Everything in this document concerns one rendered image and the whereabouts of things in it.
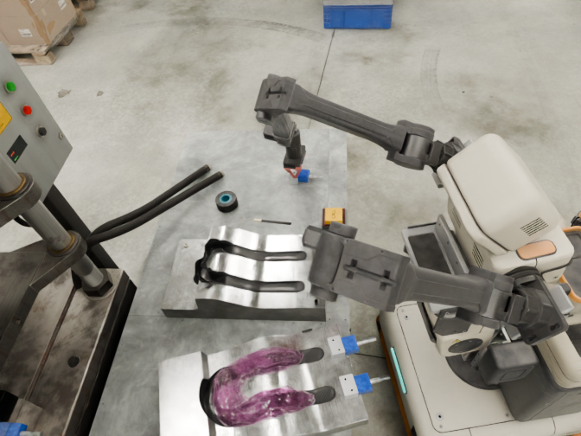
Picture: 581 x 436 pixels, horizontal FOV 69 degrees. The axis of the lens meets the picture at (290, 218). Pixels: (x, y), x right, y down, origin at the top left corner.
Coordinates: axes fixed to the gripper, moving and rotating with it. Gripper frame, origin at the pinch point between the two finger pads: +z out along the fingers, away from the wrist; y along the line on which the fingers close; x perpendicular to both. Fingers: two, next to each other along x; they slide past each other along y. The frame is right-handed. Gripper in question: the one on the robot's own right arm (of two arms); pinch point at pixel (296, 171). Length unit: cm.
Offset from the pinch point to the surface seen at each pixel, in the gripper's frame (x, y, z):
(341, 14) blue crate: -22, -261, 73
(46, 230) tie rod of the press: -55, 58, -30
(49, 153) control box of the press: -71, 31, -31
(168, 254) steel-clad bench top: -38, 41, 4
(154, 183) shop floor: -117, -56, 85
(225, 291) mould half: -8, 58, -8
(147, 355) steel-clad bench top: -30, 76, 4
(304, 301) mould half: 15, 55, -5
